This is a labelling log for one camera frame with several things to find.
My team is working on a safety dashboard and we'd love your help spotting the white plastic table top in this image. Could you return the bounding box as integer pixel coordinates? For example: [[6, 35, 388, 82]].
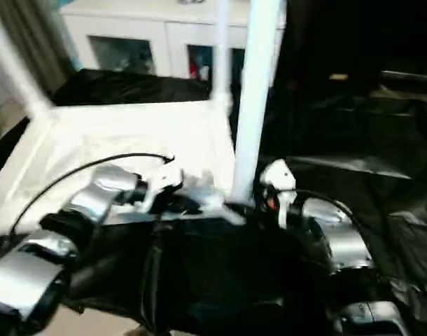
[[0, 99, 248, 242]]

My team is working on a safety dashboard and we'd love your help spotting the white plastic table leg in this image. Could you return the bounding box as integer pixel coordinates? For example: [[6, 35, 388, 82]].
[[230, 0, 288, 208], [211, 0, 235, 110], [0, 5, 55, 118]]

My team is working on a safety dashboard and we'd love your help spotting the black plastic mat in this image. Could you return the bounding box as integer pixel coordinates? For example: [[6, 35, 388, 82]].
[[0, 68, 427, 336]]

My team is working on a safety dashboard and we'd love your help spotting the black box with yellow label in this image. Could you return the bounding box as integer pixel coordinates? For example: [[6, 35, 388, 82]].
[[272, 0, 384, 99]]

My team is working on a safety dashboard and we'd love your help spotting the white glass-door cabinet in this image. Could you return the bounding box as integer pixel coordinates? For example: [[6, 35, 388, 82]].
[[61, 0, 288, 89]]

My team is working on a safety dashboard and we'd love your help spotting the grey-brown curtain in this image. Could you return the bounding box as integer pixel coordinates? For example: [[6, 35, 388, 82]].
[[0, 0, 76, 101]]

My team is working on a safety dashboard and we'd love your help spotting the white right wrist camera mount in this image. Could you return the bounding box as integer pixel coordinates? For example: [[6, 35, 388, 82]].
[[260, 159, 298, 229]]

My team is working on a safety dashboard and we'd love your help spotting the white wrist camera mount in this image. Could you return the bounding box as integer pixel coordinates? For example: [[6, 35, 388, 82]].
[[139, 163, 186, 215], [260, 159, 298, 229]]

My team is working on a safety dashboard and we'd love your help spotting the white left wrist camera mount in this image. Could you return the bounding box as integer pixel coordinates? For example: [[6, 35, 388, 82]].
[[139, 163, 186, 215]]

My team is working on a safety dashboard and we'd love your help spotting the dark metal rail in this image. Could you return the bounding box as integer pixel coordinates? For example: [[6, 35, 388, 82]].
[[379, 70, 427, 85]]

